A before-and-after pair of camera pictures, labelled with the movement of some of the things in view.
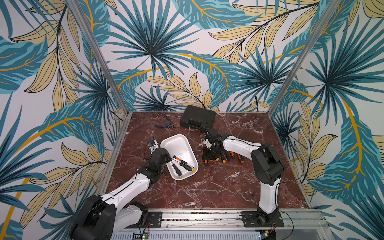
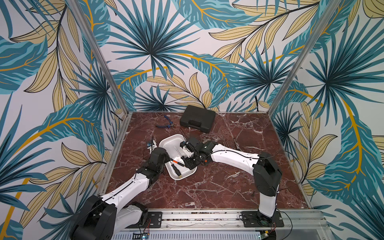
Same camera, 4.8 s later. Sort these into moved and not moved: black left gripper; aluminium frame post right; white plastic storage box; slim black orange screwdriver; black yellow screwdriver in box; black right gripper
Moved: slim black orange screwdriver; black right gripper
Not moved: white plastic storage box; black left gripper; aluminium frame post right; black yellow screwdriver in box
